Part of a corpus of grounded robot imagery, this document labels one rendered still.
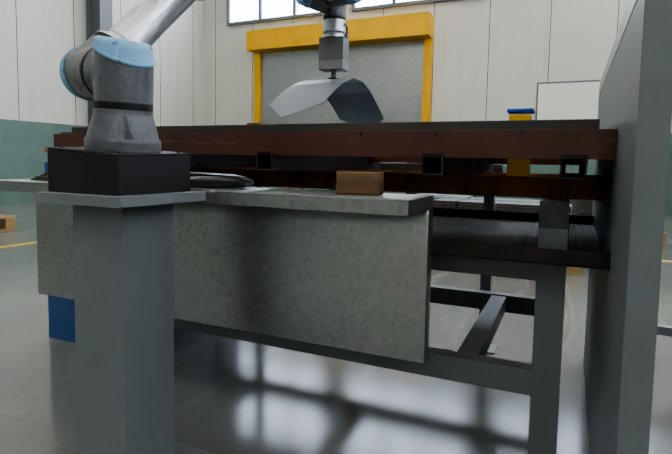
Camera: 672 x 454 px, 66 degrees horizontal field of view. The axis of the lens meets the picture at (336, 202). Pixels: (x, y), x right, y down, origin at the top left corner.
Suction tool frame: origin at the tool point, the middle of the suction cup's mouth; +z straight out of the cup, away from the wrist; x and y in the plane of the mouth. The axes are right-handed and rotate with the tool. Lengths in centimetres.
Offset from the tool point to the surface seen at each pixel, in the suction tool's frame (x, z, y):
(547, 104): -789, -83, -115
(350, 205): 65, 34, -26
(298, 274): 47, 54, -8
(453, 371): 40, 75, -46
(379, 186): 55, 31, -30
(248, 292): 45, 60, 7
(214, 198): 61, 35, 7
